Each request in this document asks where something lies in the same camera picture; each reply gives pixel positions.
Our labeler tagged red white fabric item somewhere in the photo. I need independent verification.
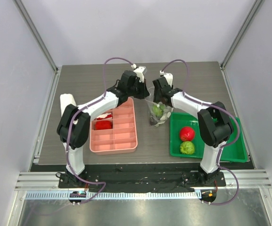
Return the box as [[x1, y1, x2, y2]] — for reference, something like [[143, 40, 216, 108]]
[[96, 113, 112, 120]]

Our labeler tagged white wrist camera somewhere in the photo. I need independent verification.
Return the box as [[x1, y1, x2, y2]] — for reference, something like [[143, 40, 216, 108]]
[[131, 64, 147, 83], [160, 71, 173, 87]]

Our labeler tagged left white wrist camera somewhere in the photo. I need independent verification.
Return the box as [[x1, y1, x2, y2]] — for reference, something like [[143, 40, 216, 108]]
[[131, 64, 147, 83]]

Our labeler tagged red fake apple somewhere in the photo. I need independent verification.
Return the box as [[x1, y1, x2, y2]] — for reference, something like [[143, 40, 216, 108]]
[[179, 127, 195, 142]]

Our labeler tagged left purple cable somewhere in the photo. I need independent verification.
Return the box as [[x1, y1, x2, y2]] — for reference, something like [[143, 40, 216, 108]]
[[65, 57, 136, 204]]

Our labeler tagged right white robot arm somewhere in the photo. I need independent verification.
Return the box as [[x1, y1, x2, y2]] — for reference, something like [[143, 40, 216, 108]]
[[153, 76, 234, 186]]

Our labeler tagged white crumpled cloth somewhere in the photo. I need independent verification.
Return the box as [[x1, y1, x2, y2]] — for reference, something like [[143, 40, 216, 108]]
[[60, 94, 76, 115]]

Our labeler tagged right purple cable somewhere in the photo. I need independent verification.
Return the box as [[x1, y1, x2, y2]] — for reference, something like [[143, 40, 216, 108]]
[[160, 59, 241, 205]]

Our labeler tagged red fabric item bottom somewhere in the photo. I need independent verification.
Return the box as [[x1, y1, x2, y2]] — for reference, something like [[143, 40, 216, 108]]
[[95, 120, 112, 130]]

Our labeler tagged purple cable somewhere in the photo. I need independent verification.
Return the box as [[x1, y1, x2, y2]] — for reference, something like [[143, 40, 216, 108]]
[[160, 59, 241, 205], [65, 57, 136, 204]]

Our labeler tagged aluminium frame post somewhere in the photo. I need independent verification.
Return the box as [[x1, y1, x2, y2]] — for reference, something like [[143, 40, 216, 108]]
[[13, 0, 58, 73], [220, 0, 264, 70]]

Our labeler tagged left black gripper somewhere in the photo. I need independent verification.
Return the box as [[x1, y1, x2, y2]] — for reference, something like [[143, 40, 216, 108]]
[[127, 78, 149, 100]]

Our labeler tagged right aluminium frame post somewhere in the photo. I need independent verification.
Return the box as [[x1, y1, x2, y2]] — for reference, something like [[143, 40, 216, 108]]
[[220, 0, 264, 70]]

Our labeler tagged white slotted cable duct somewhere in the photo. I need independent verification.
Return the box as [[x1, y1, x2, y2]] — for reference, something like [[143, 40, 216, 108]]
[[25, 190, 201, 200]]

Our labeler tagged yellow-green fake fruit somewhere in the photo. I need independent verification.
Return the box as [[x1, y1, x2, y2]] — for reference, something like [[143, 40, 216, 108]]
[[152, 105, 163, 118]]

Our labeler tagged clear polka dot zip bag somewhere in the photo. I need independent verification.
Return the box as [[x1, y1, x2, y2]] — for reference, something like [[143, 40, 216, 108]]
[[145, 87, 174, 127]]

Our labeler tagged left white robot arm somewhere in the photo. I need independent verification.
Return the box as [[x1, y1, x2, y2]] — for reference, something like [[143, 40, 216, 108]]
[[56, 66, 149, 188]]

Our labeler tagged green fake apple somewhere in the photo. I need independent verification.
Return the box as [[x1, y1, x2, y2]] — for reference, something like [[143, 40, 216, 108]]
[[180, 141, 195, 155]]

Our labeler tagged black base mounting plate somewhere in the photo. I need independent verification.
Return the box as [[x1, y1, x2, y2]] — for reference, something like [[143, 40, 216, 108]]
[[30, 163, 227, 193]]

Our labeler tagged pink divided organizer tray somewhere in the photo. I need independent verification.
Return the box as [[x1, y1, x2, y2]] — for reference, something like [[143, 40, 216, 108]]
[[89, 98, 138, 155]]

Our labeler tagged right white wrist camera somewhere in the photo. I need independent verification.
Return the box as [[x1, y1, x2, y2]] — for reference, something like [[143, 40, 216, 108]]
[[160, 71, 173, 87]]

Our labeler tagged left aluminium frame post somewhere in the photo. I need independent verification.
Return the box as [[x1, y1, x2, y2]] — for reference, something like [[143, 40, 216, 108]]
[[13, 0, 58, 73]]

